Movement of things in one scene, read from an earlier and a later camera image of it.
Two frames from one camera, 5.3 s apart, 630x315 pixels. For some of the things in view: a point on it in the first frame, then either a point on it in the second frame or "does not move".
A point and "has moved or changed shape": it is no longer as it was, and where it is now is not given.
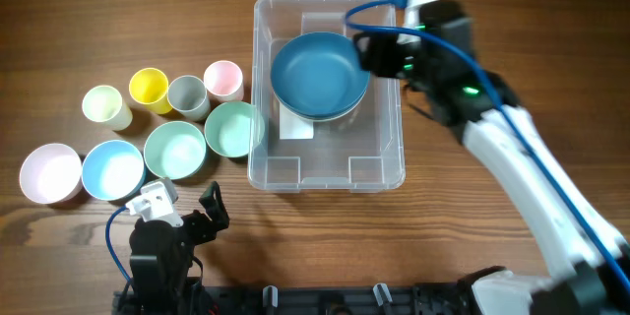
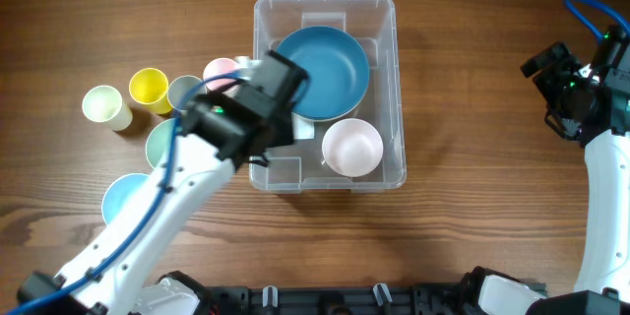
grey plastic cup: [188, 95] does not move
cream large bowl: [325, 118] -> [301, 121]
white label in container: [293, 127] does not move
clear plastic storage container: [317, 121] does not move
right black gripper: [381, 57] -> [543, 83]
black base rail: [378, 299] does not move
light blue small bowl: [113, 170] has moved or changed shape
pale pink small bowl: [51, 172] -> [352, 148]
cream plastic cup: [103, 103] does not move
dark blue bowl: [318, 74] does not move
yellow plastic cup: [149, 87] does not move
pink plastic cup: [223, 81] does not move
